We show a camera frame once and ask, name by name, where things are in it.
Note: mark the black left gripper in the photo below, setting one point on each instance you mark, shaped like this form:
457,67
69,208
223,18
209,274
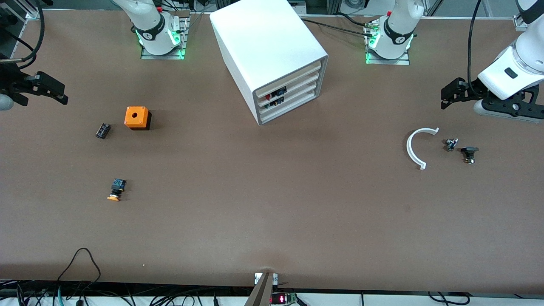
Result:
468,89

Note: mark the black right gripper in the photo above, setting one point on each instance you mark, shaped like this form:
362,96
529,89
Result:
9,80

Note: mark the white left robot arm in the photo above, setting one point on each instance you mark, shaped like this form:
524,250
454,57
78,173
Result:
516,63

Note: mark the orange button box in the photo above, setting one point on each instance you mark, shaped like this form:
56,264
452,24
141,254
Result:
136,117

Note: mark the orange push button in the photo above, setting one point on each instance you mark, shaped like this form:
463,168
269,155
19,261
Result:
117,188

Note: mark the black yellow button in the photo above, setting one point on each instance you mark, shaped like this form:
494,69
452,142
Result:
276,102

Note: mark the small black contact block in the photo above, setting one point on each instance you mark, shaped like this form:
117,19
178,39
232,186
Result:
103,131

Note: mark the white curved plastic arc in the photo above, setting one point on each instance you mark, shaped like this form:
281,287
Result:
410,148

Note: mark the circuit board with red display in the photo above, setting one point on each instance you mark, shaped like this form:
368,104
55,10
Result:
282,298

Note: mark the small grey switch part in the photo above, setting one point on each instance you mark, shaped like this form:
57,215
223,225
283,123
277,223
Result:
451,144

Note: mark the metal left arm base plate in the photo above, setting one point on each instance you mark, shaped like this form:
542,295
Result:
406,60

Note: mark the black switch part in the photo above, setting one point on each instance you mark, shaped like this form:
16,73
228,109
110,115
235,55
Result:
469,151

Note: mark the aluminium frame profile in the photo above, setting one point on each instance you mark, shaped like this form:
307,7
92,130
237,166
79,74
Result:
33,15
519,22

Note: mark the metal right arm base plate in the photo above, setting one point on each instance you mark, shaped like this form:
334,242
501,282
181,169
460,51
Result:
185,38

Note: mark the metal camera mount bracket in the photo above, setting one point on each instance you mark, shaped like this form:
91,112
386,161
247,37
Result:
261,293

